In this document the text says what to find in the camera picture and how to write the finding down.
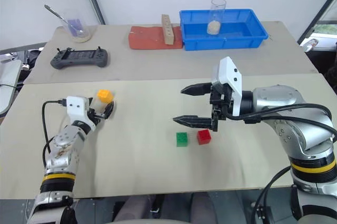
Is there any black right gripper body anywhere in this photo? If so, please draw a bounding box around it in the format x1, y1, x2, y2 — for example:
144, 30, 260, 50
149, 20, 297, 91
209, 81, 235, 133

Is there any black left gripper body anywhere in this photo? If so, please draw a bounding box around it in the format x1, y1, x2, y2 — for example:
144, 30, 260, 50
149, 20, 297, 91
86, 104, 106, 125

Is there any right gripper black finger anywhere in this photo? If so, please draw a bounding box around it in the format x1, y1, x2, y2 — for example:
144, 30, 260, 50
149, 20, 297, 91
172, 115, 213, 130
180, 82, 213, 97

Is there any yellow toy brick cube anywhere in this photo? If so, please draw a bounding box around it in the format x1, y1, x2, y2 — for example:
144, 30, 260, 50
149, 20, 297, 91
96, 89, 115, 104

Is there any red toy brick cube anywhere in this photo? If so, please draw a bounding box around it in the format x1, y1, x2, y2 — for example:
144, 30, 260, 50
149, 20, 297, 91
196, 129, 212, 146

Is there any green toy brick cube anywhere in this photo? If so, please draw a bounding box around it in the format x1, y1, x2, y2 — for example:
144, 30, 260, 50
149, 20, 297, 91
175, 131, 190, 147

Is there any dark grey handheld controller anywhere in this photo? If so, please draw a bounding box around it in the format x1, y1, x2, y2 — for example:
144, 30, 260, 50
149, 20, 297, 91
49, 47, 111, 70

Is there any beige grain heap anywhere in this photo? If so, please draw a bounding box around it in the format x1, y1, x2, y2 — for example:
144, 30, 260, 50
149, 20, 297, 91
206, 21, 222, 36

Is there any wooden block with holes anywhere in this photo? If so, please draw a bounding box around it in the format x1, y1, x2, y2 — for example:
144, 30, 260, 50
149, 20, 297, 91
161, 14, 175, 45

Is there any blue plastic bin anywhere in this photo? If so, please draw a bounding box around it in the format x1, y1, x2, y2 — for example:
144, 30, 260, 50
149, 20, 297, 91
179, 8, 270, 52

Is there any red brick slab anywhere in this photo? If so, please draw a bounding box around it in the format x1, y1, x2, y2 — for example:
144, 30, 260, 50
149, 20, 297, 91
127, 25, 184, 50

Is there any clear glass beaker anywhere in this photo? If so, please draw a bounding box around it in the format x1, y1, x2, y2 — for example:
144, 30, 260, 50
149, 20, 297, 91
62, 14, 92, 42

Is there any purple insert in beaker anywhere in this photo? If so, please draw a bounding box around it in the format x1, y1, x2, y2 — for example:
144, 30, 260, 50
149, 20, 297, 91
67, 18, 83, 37

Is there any clear tall glass cylinder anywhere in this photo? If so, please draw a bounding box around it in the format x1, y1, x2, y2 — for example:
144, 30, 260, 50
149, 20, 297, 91
209, 0, 227, 36

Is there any grey side table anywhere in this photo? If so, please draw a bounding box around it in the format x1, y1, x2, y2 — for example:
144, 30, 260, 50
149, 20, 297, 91
0, 59, 23, 116

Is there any long metal spoon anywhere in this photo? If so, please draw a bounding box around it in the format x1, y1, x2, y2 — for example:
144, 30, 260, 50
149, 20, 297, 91
44, 4, 86, 36

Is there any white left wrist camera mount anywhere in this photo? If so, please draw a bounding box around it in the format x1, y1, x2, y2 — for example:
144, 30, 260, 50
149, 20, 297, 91
65, 95, 97, 131

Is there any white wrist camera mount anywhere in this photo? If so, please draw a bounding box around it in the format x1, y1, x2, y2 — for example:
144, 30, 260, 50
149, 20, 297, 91
65, 95, 97, 131
211, 56, 243, 117

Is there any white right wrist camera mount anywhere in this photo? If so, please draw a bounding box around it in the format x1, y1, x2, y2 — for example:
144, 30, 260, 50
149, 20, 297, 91
211, 56, 243, 117

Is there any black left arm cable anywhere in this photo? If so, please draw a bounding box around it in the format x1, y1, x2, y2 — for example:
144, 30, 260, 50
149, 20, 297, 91
41, 98, 68, 154

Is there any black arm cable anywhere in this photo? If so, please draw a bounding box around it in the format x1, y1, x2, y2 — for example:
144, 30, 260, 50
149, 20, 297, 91
223, 103, 337, 144
41, 98, 68, 154

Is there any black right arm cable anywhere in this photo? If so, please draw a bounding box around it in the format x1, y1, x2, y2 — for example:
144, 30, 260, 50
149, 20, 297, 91
223, 103, 337, 144

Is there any black looping body cable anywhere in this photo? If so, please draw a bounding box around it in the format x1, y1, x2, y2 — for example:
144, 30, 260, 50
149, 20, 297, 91
252, 165, 293, 224

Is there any dark window frame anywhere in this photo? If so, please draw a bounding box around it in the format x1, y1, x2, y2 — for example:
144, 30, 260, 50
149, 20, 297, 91
296, 0, 337, 46

